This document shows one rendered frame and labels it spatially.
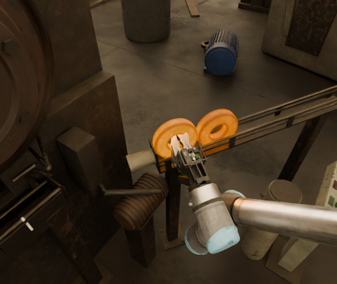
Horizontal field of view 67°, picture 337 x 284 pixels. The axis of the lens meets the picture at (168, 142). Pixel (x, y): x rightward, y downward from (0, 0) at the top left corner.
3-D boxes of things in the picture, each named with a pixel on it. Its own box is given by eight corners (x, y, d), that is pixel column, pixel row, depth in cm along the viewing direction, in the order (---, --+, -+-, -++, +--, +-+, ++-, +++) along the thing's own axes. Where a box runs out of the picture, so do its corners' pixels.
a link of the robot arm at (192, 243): (218, 237, 85) (235, 228, 75) (196, 262, 79) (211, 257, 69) (199, 216, 88) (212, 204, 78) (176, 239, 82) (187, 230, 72)
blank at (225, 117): (193, 116, 83) (198, 123, 81) (235, 102, 86) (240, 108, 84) (195, 147, 95) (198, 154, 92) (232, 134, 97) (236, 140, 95)
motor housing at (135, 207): (124, 260, 127) (106, 202, 89) (151, 226, 140) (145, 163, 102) (145, 276, 122) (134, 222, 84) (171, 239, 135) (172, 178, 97)
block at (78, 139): (72, 185, 92) (51, 137, 75) (89, 171, 96) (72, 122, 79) (93, 199, 87) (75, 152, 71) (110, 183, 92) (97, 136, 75)
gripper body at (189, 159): (199, 141, 75) (217, 178, 70) (194, 154, 83) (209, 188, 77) (176, 148, 73) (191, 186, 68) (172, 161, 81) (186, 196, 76)
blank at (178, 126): (148, 126, 80) (151, 133, 77) (193, 111, 82) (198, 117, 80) (155, 158, 91) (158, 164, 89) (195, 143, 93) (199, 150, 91)
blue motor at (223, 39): (200, 79, 248) (204, 44, 224) (209, 53, 287) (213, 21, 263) (233, 83, 243) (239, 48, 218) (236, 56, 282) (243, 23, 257)
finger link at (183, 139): (185, 120, 81) (196, 145, 77) (182, 131, 86) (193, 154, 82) (176, 123, 80) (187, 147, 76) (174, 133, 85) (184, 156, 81)
